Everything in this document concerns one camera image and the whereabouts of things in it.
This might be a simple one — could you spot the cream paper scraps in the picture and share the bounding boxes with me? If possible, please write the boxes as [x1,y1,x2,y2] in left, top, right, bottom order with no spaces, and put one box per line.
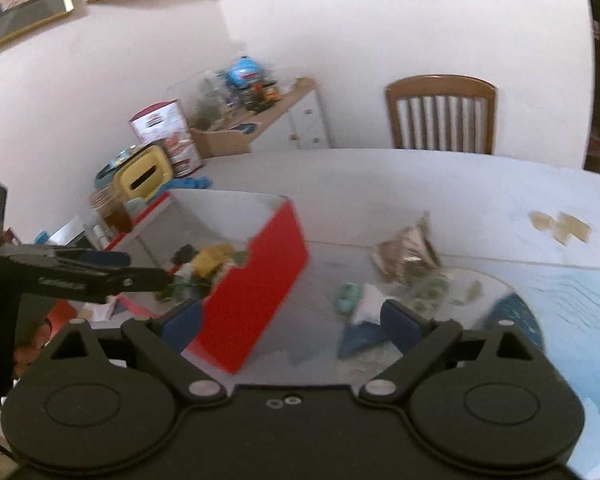
[528,211,592,247]

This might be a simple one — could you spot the red and white printed bag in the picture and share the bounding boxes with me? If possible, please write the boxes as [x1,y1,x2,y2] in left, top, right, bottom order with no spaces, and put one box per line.
[129,101,204,177]

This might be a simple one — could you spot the teal plastic item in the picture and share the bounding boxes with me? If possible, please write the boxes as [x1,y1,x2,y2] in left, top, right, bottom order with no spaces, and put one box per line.
[336,283,365,315]

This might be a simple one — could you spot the crumpled foil packet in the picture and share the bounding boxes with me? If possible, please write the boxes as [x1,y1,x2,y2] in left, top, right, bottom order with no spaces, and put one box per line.
[371,212,444,279]

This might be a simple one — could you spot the small wooden sideboard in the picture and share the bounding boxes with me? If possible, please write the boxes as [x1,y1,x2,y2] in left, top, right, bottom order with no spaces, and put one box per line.
[190,78,331,159]

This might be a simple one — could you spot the dark olive object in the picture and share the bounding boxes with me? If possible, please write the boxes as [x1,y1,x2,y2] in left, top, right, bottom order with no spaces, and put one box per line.
[172,244,199,267]

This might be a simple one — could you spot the blue printed table mat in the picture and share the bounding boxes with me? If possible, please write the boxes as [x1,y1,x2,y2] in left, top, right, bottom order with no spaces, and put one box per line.
[480,264,600,463]

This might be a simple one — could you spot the yellow plastic container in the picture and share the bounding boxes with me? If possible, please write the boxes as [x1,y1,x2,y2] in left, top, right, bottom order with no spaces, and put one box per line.
[117,145,174,204]

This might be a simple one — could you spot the blue cloth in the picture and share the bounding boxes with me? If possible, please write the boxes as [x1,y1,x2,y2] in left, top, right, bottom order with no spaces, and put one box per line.
[172,175,214,191]

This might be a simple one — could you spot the green plastic item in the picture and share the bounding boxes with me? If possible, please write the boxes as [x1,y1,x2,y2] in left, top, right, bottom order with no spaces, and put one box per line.
[157,280,212,304]

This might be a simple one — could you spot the crumpled clear plastic wrapper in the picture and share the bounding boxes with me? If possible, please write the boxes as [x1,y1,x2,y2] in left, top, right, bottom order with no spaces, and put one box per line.
[404,269,462,312]

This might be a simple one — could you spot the red and white cardboard box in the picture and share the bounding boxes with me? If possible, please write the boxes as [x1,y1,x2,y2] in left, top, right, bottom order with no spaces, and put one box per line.
[107,190,311,375]

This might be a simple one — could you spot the clear plastic bag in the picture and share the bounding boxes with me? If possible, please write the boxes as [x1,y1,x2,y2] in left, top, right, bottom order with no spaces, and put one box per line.
[195,72,232,129]

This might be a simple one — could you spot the wooden chair with slatted back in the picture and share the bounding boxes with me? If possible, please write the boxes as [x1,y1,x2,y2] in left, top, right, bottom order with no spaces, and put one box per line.
[384,75,499,155]

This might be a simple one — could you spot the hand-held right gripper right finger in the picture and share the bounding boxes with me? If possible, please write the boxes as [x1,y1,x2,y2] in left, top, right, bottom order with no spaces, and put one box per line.
[358,298,547,402]

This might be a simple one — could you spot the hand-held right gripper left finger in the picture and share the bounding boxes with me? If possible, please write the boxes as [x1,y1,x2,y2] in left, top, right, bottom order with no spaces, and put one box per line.
[50,298,229,402]

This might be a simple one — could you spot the yellow block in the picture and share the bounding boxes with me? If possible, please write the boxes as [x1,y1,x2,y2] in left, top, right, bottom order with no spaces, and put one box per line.
[192,243,236,277]

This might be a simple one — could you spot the blue round toy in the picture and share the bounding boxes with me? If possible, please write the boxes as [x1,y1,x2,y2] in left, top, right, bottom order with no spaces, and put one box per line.
[227,57,264,89]

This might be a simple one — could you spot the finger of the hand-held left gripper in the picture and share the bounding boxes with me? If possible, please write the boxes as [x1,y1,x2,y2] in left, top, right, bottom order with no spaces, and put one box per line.
[102,265,170,295]
[45,247,132,268]

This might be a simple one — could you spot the teal round tin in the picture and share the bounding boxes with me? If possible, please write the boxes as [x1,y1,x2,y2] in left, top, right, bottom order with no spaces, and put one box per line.
[95,145,146,183]

